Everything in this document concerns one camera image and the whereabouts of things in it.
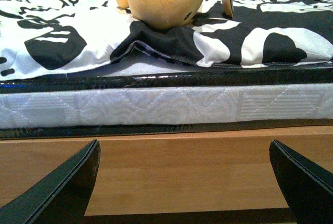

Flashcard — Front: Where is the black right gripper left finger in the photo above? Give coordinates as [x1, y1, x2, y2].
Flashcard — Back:
[1, 140, 100, 223]

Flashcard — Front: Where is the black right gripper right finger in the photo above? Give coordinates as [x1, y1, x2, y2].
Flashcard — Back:
[269, 140, 332, 223]

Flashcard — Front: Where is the white quilted mattress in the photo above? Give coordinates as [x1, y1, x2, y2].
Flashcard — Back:
[1, 63, 332, 140]

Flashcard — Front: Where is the black and white duvet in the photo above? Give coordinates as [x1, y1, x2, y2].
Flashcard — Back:
[1, 0, 332, 81]

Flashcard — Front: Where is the wooden bed frame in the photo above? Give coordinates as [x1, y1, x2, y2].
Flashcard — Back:
[0, 125, 333, 218]

